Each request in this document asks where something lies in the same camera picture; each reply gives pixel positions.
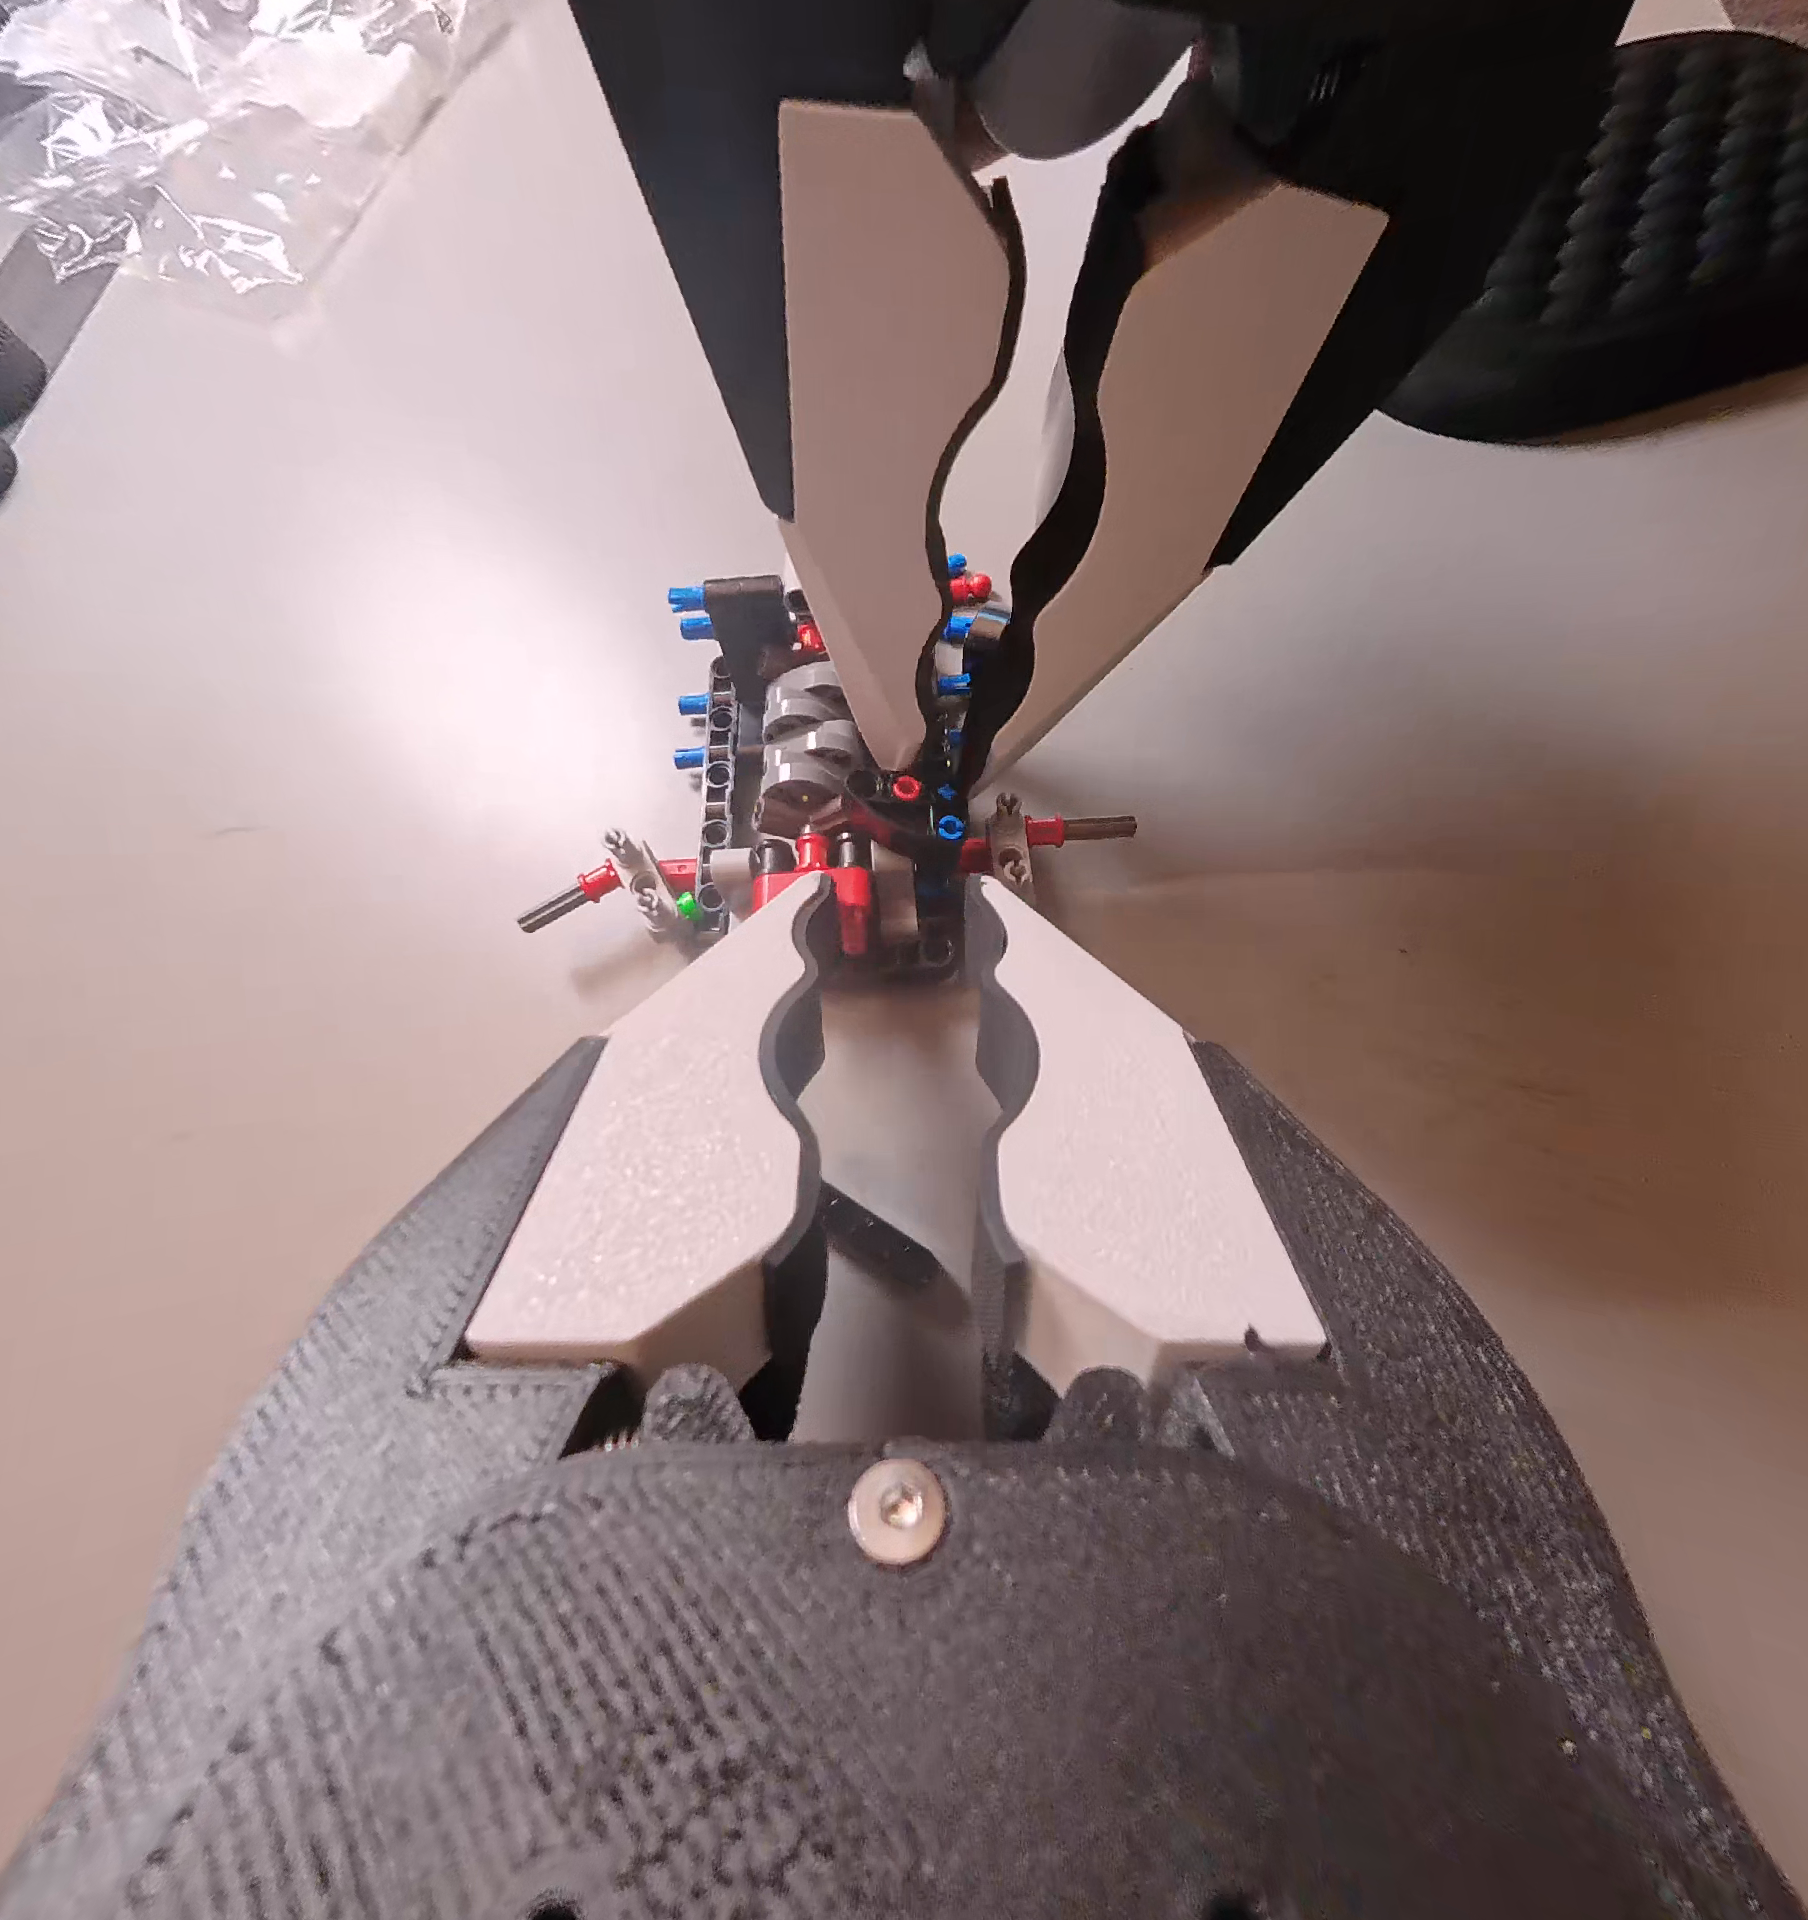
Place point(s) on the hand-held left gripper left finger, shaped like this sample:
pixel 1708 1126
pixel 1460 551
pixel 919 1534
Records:
pixel 634 1186

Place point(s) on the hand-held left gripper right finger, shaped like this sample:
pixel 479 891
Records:
pixel 1144 1186

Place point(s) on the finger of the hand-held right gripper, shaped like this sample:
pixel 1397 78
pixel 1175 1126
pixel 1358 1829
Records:
pixel 1233 391
pixel 858 329

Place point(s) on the lego technic chassis assembly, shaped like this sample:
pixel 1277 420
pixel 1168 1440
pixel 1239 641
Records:
pixel 807 751

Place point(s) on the black lego beam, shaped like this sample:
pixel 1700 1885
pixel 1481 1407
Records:
pixel 878 1237

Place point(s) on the clear plastic bag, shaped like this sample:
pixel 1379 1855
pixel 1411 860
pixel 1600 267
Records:
pixel 244 150

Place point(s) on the black mesh office chair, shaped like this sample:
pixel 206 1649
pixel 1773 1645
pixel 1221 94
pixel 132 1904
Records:
pixel 1669 226

